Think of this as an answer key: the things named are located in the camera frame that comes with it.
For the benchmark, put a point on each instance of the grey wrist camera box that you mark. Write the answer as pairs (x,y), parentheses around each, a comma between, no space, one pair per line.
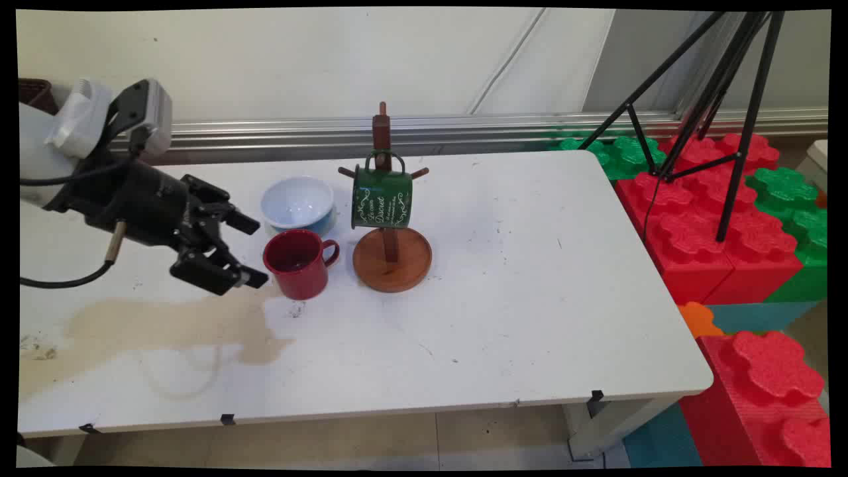
(149,112)

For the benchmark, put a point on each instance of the wooden mug tree stand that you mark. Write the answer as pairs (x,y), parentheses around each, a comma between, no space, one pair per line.
(391,265)

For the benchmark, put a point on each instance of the large red foam block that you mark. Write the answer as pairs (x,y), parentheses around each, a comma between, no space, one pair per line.
(695,238)

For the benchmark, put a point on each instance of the white and blue bowl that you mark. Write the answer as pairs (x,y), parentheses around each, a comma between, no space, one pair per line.
(297,199)

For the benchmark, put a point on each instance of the red enamel mug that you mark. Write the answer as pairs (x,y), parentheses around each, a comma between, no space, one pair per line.
(298,275)

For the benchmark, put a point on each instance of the white box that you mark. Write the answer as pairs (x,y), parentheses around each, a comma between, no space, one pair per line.
(816,162)

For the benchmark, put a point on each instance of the black tripod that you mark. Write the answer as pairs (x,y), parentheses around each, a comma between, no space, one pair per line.
(735,119)

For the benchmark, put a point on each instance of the green printed enamel mug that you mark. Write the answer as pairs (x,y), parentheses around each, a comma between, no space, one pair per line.
(382,202)

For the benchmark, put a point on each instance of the brown woven basket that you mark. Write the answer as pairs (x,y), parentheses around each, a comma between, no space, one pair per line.
(36,93)

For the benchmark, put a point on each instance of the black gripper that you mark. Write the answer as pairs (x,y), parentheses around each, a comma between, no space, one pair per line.
(142,205)

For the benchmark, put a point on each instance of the aluminium wall rail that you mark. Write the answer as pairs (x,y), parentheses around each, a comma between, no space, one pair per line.
(464,129)

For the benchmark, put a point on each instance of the white table leg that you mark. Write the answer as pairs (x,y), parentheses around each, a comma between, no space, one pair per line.
(616,424)

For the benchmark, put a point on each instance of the teal foam block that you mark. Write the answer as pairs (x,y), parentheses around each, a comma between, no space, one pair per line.
(662,440)
(762,317)

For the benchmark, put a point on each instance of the green foam building block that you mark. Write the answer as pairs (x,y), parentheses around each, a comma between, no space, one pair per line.
(629,156)
(795,218)

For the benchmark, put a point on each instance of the orange foam piece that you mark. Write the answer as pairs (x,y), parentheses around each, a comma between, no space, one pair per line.
(699,319)

